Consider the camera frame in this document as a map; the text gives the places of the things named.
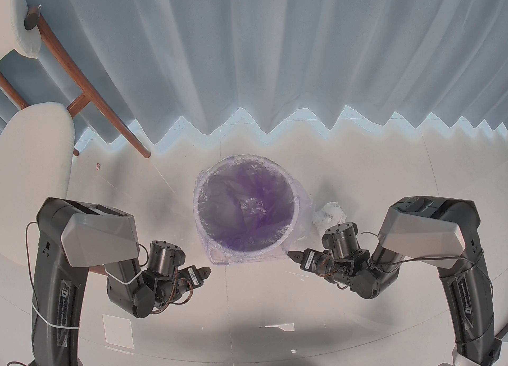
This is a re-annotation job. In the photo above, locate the pale blue curtain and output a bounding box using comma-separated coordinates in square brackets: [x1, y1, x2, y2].
[0, 0, 508, 150]

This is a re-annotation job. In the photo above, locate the purple plastic bag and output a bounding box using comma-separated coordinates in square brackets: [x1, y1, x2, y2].
[194, 153, 315, 266]

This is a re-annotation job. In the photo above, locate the white cushioned wooden chair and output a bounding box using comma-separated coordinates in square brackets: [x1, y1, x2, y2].
[0, 0, 152, 278]

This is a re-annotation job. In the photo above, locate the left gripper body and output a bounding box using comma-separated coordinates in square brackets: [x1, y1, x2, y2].
[182, 264, 206, 293]

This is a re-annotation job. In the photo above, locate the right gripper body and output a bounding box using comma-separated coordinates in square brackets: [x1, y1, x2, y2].
[303, 250, 333, 278]

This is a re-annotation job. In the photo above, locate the white paper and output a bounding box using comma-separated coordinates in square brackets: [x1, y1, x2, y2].
[311, 202, 348, 236]

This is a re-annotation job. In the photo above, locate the white trash bin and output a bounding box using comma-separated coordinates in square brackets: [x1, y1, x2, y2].
[194, 155, 301, 256]

